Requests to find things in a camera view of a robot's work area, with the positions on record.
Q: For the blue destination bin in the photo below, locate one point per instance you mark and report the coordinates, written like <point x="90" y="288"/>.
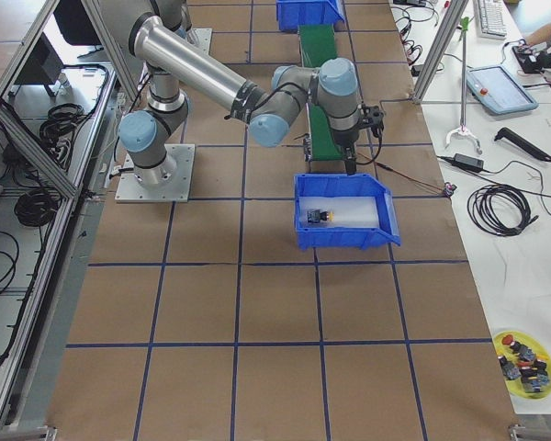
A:
<point x="341" y="185"/>

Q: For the reacher grabber tool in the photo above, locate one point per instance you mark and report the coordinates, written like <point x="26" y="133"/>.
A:
<point x="462" y="131"/>

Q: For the white foam pad destination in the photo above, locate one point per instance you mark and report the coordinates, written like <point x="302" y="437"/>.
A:
<point x="348" y="212"/>

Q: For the yellow push button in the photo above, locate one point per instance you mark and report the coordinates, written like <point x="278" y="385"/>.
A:
<point x="317" y="216"/>

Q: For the green conveyor belt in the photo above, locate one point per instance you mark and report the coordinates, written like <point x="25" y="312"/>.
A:
<point x="317" y="46"/>

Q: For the black power adapter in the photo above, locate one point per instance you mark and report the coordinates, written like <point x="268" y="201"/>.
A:
<point x="468" y="163"/>

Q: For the blue source bin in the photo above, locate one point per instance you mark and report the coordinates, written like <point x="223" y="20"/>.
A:
<point x="290" y="14"/>

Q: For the aluminium frame post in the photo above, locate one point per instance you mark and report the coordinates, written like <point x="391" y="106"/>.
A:
<point x="441" y="40"/>

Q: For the black handle tool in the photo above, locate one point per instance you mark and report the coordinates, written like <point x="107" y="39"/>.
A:
<point x="520" y="142"/>

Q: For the white keyboard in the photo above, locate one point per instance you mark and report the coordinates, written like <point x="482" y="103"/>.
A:
<point x="489" y="19"/>

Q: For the teach pendant tablet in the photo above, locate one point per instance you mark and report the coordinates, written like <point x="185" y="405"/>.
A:
<point x="498" y="91"/>

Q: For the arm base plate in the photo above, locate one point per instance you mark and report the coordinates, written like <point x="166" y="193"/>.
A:
<point x="200" y="38"/>
<point x="169" y="181"/>

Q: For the yellow plate of buttons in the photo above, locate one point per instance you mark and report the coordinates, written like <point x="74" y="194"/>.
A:
<point x="524" y="364"/>

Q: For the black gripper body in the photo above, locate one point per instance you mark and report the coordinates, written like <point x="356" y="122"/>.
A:
<point x="346" y="142"/>

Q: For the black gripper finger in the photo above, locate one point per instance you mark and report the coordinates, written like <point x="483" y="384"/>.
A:
<point x="349" y="160"/>
<point x="377" y="131"/>

